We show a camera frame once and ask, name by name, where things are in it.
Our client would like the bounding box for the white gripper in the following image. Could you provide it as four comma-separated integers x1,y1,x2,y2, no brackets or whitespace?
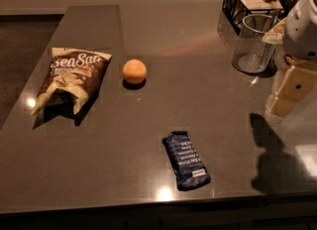
267,55,317,117

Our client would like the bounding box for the dark blue rxbar wrapper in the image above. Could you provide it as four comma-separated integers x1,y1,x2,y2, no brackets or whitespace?
161,131,211,191

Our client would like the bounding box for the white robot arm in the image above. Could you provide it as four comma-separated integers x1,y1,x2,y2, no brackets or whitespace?
264,0,317,117

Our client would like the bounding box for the brown sea salt chip bag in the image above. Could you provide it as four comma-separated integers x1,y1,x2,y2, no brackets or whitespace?
32,48,112,115

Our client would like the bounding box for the clear glass jar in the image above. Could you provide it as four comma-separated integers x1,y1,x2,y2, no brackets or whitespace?
232,14,278,74

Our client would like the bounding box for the orange ball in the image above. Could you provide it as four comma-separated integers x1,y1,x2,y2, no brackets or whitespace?
122,59,147,84

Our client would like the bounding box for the black wire basket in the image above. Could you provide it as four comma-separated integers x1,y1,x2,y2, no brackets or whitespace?
222,0,283,35

